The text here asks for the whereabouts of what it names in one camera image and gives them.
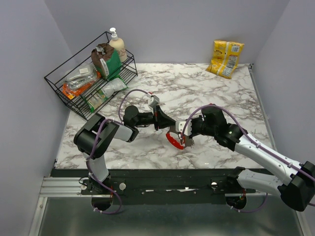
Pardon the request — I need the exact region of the brown green bag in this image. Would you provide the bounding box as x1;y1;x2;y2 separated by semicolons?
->
91;43;122;81

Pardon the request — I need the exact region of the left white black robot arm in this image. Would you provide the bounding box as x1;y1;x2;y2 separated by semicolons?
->
73;105;176;194

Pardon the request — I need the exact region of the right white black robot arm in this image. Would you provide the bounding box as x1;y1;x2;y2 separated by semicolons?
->
184;104;315;211

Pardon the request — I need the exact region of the purple cable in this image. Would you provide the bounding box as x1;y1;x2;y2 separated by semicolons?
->
181;104;315;213
86;89;153;215

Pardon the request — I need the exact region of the metal red key organizer plate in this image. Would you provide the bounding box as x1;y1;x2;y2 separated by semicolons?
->
166;126;194;150

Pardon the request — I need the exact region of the black wire rack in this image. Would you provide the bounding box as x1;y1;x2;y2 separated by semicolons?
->
44;31;138;120

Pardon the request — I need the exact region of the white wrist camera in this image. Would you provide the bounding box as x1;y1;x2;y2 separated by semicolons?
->
148;95;159;109
175;120;192;136

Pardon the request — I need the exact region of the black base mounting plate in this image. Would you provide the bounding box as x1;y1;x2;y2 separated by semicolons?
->
50;168;287;206

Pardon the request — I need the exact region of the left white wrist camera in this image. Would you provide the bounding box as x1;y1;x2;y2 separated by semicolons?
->
148;95;159;109

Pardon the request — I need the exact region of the cream pump lotion bottle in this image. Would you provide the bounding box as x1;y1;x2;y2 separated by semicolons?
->
109;28;127;62

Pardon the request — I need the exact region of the green white snack packet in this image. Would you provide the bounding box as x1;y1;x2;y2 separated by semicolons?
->
87;76;128;113

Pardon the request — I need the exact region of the yellow chips bag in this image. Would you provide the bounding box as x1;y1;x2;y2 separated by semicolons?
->
206;40;244;79

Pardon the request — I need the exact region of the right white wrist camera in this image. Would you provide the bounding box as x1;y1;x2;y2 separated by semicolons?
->
175;120;192;136

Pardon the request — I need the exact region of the clear plastic packet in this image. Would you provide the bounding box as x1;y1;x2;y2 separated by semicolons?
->
65;64;97;89

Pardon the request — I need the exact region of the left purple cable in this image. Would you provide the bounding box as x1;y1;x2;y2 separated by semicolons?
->
86;89;153;215

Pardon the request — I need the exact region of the orange snack packet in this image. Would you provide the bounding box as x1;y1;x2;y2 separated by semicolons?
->
62;83;93;100

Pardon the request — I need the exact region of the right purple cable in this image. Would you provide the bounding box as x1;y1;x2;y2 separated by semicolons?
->
181;104;315;213

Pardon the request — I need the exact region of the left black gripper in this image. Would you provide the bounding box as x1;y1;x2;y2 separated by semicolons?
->
133;105;176;131

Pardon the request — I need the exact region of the aluminium rail frame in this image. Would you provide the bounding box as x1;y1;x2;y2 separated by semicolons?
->
30;176;311;236

